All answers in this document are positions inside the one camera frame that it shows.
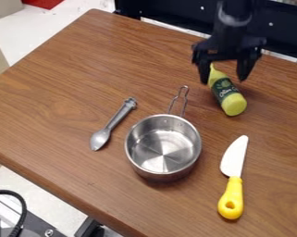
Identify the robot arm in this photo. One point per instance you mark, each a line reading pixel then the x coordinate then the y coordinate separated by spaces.
pixel 233 14

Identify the silver pot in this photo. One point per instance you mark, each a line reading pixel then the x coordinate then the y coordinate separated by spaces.
pixel 163 145

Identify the yellow bottle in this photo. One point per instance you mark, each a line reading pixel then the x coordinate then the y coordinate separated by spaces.
pixel 227 92

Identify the grey spoon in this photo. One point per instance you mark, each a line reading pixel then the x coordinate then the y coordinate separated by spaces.
pixel 111 124

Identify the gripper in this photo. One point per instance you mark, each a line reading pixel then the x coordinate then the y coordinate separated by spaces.
pixel 231 46

